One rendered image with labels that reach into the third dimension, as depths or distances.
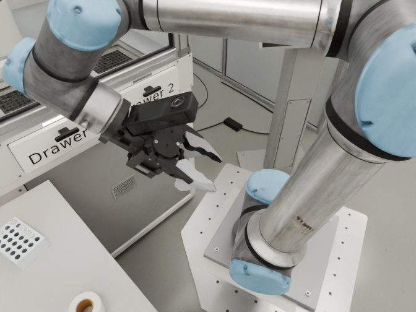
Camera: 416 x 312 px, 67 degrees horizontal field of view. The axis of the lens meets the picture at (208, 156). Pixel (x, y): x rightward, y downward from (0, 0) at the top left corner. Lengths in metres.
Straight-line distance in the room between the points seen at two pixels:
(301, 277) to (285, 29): 0.59
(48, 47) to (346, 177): 0.40
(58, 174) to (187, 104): 0.78
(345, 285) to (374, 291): 0.93
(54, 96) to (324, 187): 0.39
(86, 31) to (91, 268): 0.63
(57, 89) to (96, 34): 0.11
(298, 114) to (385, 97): 1.36
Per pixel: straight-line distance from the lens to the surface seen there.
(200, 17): 0.47
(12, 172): 1.08
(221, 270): 0.83
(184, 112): 0.45
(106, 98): 0.49
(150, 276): 1.68
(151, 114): 0.48
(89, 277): 0.88
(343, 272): 0.90
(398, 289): 1.87
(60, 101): 0.49
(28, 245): 0.94
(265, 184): 0.68
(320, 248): 0.90
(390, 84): 0.32
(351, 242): 0.95
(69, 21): 0.41
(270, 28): 0.46
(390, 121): 0.34
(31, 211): 1.05
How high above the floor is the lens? 1.52
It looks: 46 degrees down
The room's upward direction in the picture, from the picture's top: straight up
